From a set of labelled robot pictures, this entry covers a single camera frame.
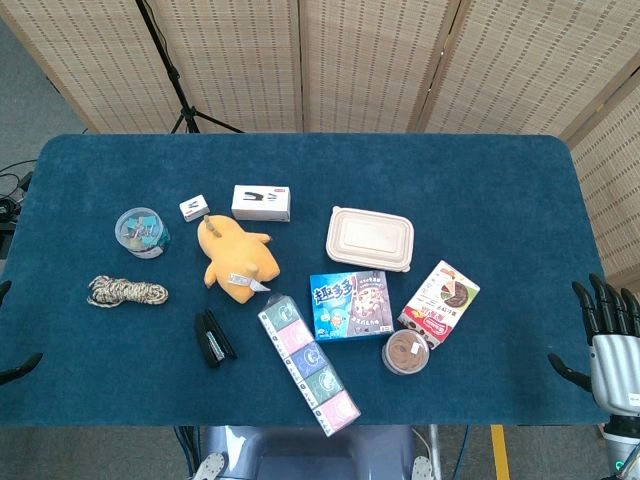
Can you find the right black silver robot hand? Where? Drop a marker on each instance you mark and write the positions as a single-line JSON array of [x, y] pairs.
[[615, 370]]

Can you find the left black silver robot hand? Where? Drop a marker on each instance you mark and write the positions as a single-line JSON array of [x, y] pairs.
[[22, 364]]

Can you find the yellow plush toy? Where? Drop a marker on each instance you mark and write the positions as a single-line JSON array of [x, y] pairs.
[[235, 252]]

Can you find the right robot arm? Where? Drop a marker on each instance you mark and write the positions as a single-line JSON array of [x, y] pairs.
[[625, 442]]

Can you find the clear jar of binder clips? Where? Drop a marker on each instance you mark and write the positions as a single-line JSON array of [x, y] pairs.
[[141, 234]]

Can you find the white red snack box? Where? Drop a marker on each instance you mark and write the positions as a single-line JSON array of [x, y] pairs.
[[440, 302]]

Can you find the black stapler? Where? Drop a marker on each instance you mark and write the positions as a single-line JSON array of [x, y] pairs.
[[214, 340]]

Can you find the clear jar of rubber bands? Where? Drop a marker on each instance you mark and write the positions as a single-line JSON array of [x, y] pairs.
[[405, 352]]

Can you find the small white staple box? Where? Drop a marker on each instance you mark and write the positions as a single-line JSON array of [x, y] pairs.
[[193, 207]]

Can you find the blue chocolate cookie box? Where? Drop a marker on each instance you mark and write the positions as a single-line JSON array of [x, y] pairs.
[[350, 306]]

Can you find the beige lidded food container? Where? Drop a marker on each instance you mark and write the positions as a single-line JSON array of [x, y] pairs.
[[369, 239]]

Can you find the white stapler box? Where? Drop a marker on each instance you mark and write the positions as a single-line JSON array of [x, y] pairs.
[[260, 202]]

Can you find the tissue pack strip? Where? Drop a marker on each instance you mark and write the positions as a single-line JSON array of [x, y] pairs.
[[310, 365]]

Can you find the grey robot torso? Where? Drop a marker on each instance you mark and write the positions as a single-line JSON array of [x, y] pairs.
[[310, 455]]

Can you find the black tripod stand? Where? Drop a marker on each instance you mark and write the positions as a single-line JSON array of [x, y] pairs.
[[170, 70]]

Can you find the bamboo folding screen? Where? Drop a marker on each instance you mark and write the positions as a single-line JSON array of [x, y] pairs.
[[350, 60]]

